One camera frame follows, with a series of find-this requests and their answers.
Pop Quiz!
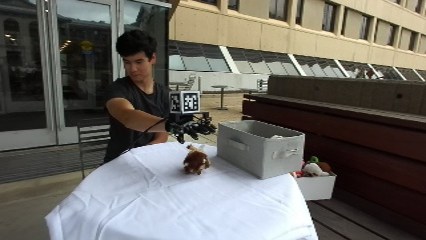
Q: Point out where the white marker cube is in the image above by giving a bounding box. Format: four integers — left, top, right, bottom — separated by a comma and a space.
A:
170, 90, 203, 115

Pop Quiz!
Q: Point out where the brown and white soft toy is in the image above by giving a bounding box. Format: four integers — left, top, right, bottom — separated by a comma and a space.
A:
183, 144, 212, 176

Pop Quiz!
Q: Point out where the round standing table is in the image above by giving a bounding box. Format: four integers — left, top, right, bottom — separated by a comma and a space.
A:
211, 84, 234, 111

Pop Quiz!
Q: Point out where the grey fabric storage box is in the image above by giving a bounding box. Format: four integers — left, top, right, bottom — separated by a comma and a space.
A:
216, 119, 307, 180

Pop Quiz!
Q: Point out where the the person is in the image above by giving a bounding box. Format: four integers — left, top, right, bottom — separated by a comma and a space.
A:
103, 29, 172, 164

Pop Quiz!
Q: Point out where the white tablecloth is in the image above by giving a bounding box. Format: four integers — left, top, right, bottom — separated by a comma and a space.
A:
45, 141, 320, 240

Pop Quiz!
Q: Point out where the metal slatted chair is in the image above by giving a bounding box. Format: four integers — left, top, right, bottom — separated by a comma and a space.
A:
77, 123, 112, 180

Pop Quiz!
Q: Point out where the red soft toy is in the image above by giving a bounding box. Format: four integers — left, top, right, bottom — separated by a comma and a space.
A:
291, 160, 310, 179

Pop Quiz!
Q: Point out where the white and green soft toy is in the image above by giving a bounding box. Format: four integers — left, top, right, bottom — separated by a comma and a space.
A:
303, 155, 331, 178

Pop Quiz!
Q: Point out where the white plastic bin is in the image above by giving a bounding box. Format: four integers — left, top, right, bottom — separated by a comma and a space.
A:
295, 171, 339, 201

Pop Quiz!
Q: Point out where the glass door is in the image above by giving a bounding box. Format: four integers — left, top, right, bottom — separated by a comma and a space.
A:
0, 0, 172, 152

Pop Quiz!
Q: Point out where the dark wooden bench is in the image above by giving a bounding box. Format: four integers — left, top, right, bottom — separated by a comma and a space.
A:
242, 74, 426, 240

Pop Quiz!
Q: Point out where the black glove cable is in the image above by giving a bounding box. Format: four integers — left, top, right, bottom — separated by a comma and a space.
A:
120, 118, 171, 157

